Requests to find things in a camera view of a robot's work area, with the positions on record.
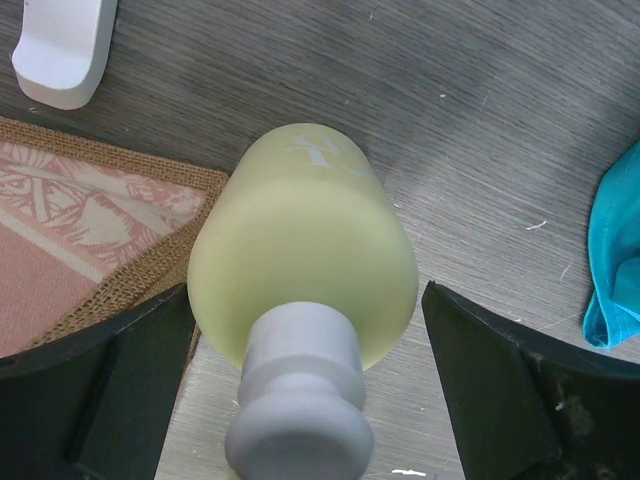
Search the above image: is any tan canvas tote bag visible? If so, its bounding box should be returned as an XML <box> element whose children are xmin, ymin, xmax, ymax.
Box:
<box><xmin>1</xmin><ymin>118</ymin><xmax>228</xmax><ymax>357</ymax></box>

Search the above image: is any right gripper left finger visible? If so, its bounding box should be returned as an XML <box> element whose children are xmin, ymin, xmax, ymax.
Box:
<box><xmin>1</xmin><ymin>285</ymin><xmax>195</xmax><ymax>479</ymax></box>

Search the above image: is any metal clothes rack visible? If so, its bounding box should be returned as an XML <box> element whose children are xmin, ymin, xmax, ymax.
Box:
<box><xmin>11</xmin><ymin>0</ymin><xmax>118</xmax><ymax>110</ymax></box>

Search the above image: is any green bottle white cap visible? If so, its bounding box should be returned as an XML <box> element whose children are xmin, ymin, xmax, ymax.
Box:
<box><xmin>187</xmin><ymin>123</ymin><xmax>419</xmax><ymax>479</ymax></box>

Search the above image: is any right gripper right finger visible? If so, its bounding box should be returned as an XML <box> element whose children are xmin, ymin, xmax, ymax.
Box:
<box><xmin>422</xmin><ymin>282</ymin><xmax>639</xmax><ymax>480</ymax></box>

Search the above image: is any teal t-shirt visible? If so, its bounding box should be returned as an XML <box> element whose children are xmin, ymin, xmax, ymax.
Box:
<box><xmin>583</xmin><ymin>144</ymin><xmax>639</xmax><ymax>349</ymax></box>

